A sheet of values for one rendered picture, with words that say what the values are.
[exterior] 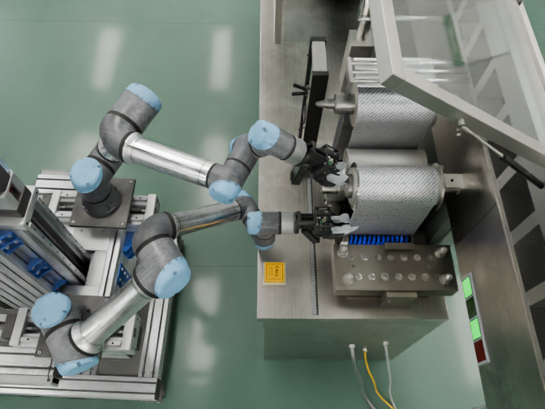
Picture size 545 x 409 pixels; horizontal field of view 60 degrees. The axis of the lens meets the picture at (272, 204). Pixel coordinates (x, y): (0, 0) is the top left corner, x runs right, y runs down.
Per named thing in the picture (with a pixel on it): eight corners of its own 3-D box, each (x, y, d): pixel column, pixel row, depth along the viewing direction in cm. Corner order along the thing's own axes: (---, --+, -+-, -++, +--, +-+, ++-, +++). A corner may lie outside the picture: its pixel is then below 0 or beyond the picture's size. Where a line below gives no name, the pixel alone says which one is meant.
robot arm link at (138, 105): (83, 163, 182) (107, 107, 135) (105, 134, 188) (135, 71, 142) (110, 181, 185) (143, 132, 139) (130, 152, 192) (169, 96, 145)
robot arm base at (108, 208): (79, 217, 187) (70, 205, 178) (87, 183, 194) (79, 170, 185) (118, 219, 187) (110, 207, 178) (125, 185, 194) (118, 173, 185)
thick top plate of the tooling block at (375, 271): (330, 251, 166) (332, 243, 161) (444, 251, 167) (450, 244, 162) (333, 295, 159) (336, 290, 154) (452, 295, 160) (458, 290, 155)
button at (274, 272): (264, 264, 171) (264, 261, 169) (284, 264, 171) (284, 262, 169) (264, 283, 168) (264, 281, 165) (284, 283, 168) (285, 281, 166)
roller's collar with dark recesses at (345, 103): (332, 102, 155) (335, 88, 149) (350, 102, 155) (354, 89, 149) (333, 118, 152) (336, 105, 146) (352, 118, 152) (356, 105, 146)
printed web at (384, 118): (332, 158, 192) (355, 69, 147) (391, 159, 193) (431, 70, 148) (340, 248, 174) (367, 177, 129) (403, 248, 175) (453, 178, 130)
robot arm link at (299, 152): (277, 165, 130) (277, 140, 134) (289, 170, 133) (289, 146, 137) (297, 153, 125) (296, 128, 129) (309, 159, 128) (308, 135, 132)
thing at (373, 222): (345, 234, 164) (354, 209, 147) (412, 234, 164) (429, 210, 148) (345, 235, 164) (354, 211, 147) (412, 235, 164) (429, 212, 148)
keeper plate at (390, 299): (378, 300, 165) (386, 290, 155) (407, 300, 165) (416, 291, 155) (379, 307, 163) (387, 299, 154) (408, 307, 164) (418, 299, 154)
